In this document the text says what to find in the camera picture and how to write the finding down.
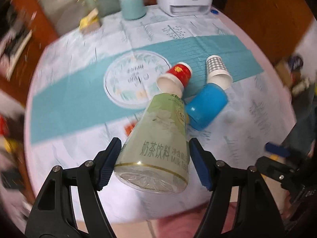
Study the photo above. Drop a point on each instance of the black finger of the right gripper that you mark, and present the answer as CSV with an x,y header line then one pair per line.
x,y
299,182

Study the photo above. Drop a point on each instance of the pink fleece robe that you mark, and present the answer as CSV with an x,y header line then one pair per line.
x,y
184,224

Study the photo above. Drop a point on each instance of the red paper cup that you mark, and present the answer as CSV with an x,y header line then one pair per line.
x,y
175,79

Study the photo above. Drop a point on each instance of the checkered paper cup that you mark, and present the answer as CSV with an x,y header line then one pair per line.
x,y
217,73

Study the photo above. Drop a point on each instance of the yellow tissue box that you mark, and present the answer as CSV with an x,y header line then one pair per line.
x,y
90,23

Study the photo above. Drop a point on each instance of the teal patterned tablecloth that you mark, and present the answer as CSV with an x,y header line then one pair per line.
x,y
87,89

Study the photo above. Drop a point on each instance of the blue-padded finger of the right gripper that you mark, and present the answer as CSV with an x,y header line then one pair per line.
x,y
277,150

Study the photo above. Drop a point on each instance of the green milk tea bottle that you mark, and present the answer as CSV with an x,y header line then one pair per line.
x,y
155,157

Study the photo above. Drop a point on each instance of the teal canister brown lid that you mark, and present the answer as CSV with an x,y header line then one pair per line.
x,y
132,9

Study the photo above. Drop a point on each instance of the blue plastic cup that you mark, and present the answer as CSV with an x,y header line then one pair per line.
x,y
205,106

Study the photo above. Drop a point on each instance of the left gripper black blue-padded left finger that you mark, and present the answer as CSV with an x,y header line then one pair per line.
x,y
68,204

